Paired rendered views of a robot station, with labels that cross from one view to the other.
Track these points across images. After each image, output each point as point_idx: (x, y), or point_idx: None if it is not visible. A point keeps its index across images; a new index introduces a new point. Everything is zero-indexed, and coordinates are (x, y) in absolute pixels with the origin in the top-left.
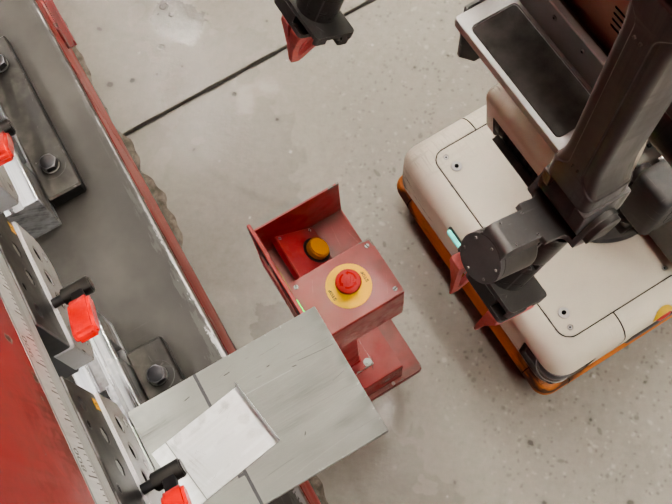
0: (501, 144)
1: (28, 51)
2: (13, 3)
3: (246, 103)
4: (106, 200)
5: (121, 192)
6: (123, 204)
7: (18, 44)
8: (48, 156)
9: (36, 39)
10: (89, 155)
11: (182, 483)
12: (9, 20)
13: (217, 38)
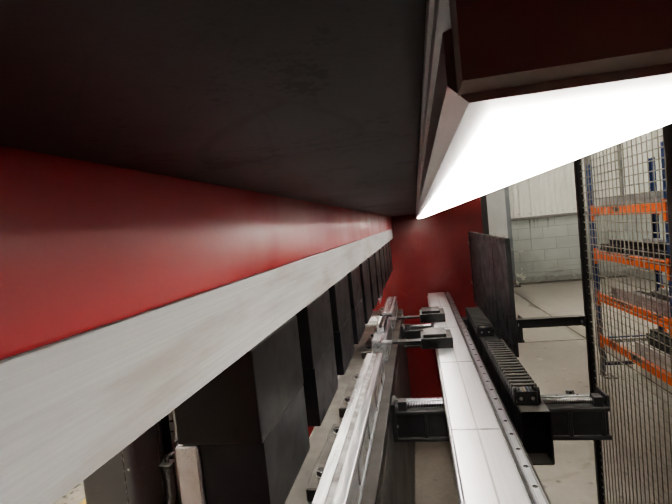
0: None
1: (334, 414)
2: (323, 429)
3: None
4: (349, 379)
5: (342, 379)
6: (345, 377)
7: (336, 417)
8: (356, 374)
9: (327, 416)
10: (343, 387)
11: (374, 318)
12: (331, 425)
13: None
